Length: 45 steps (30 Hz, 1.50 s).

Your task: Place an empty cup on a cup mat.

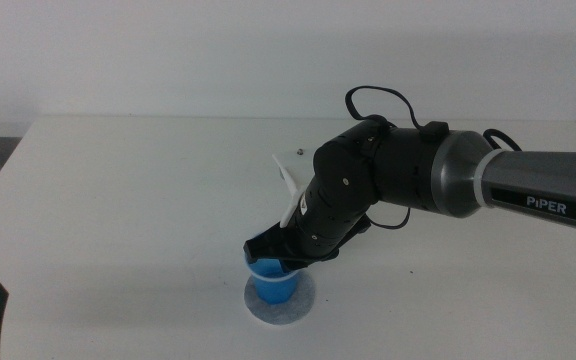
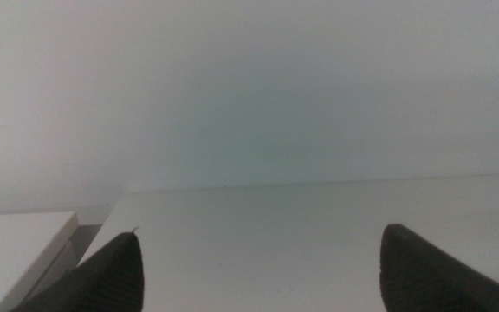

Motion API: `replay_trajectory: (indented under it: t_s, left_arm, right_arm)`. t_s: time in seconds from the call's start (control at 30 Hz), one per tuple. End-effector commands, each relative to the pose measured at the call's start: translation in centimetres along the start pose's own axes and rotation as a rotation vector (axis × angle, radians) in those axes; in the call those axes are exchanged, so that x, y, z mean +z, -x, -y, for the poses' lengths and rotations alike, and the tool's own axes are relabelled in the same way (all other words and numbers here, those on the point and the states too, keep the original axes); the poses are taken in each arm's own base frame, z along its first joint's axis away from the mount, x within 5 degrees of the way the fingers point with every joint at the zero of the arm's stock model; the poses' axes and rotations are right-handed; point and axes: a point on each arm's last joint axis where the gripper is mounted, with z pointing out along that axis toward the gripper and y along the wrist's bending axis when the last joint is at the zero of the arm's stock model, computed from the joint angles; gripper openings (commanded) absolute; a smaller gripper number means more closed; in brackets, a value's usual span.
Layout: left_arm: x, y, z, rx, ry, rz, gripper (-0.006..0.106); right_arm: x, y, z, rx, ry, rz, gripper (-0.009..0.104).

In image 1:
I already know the blue plastic cup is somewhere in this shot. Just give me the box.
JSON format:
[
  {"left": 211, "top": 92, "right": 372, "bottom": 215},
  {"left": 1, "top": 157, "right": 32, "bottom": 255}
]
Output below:
[{"left": 245, "top": 249, "right": 301, "bottom": 306}]

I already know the round grey cup mat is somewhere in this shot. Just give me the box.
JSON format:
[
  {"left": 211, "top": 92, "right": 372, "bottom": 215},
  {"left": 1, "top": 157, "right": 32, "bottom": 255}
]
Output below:
[{"left": 243, "top": 268, "right": 317, "bottom": 327}]

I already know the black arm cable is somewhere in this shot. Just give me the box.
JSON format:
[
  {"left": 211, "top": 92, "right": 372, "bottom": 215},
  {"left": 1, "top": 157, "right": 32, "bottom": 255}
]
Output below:
[{"left": 344, "top": 85, "right": 576, "bottom": 266}]

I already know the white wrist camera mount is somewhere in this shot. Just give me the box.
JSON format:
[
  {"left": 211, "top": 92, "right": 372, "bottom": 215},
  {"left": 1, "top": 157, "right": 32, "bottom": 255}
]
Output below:
[{"left": 271, "top": 145, "right": 319, "bottom": 230}]

